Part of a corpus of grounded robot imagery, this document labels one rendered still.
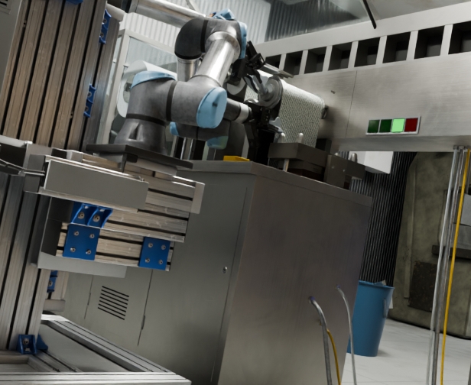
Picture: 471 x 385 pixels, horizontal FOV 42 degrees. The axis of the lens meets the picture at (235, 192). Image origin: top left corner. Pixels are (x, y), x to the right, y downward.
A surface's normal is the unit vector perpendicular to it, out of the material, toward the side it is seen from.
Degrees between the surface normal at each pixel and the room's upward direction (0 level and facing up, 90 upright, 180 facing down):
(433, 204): 90
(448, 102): 90
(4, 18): 90
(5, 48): 90
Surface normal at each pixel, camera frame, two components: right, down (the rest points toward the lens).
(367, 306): -0.04, 0.00
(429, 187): -0.82, -0.19
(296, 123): 0.62, 0.06
